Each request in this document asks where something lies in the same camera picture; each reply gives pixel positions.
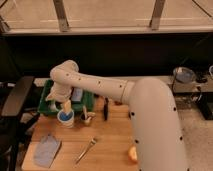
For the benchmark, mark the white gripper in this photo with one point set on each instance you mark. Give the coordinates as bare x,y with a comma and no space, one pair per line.
61,93

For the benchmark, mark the blue plastic cup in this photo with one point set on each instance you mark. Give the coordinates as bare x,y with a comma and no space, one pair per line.
65,116

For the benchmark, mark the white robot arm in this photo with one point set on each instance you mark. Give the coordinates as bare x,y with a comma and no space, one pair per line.
156,126

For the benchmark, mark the green plastic tray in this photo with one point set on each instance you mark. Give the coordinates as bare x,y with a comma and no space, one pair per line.
52,108

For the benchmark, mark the white paper cup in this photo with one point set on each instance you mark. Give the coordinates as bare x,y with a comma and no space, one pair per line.
69,123

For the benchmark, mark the blue sponge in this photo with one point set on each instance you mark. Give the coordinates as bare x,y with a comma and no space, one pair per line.
77,95

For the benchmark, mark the small dark mug with utensil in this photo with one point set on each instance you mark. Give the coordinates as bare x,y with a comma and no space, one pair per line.
86,117

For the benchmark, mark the blue folded cloth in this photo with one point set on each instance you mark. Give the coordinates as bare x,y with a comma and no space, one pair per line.
46,151

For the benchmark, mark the black office chair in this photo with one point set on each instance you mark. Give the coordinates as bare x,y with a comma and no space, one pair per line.
12,130

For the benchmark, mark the apple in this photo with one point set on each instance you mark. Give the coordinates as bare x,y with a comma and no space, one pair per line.
132,154

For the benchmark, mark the metal bowl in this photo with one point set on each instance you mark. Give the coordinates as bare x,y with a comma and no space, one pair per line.
184,75

